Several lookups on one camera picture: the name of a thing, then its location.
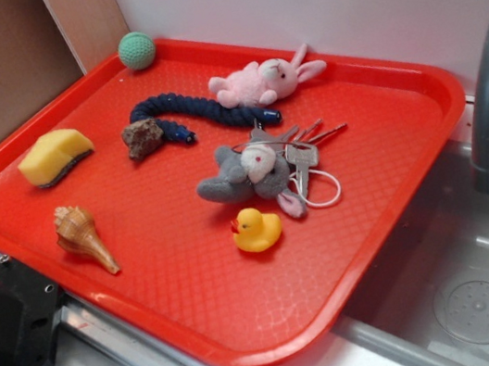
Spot dark blue rope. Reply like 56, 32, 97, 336
125, 73, 285, 154

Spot silver keys bunch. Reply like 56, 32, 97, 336
249, 119, 347, 202

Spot pink plush bunny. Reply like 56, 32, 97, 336
207, 44, 327, 108

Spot yellow sponge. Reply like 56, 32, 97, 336
18, 128, 95, 188

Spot grey plush bunny keychain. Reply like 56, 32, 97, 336
195, 140, 307, 219

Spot yellow rubber duck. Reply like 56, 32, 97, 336
231, 208, 282, 253

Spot brown conch seashell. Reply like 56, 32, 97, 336
54, 206, 120, 274

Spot brown rock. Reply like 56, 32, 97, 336
121, 118, 164, 161

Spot green textured ball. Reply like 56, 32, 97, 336
118, 32, 157, 70

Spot grey plastic sink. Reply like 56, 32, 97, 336
334, 142, 489, 366

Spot red plastic tray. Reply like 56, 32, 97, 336
0, 39, 465, 366

